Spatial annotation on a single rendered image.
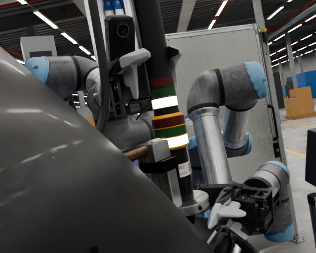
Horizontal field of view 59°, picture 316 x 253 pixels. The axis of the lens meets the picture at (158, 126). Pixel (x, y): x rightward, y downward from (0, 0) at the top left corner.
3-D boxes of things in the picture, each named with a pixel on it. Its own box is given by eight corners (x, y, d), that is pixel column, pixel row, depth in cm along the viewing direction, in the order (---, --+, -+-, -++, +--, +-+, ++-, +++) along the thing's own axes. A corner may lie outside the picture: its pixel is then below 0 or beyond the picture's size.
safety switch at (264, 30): (262, 55, 240) (257, 28, 239) (259, 56, 244) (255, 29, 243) (271, 53, 242) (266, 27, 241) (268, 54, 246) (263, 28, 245)
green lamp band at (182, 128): (173, 137, 34) (172, 127, 34) (148, 139, 37) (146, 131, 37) (193, 131, 37) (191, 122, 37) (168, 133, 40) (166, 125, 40)
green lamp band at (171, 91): (165, 96, 34) (163, 86, 34) (146, 101, 37) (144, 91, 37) (181, 94, 37) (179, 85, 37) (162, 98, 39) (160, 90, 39)
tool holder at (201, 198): (182, 228, 31) (166, 142, 31) (138, 220, 36) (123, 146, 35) (219, 199, 38) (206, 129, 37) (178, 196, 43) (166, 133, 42)
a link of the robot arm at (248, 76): (211, 141, 130) (211, 59, 84) (244, 135, 129) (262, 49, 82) (217, 164, 124) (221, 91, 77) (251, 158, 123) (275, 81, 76)
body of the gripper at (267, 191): (263, 198, 51) (280, 178, 60) (219, 192, 56) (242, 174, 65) (265, 237, 52) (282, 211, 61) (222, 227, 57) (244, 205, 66)
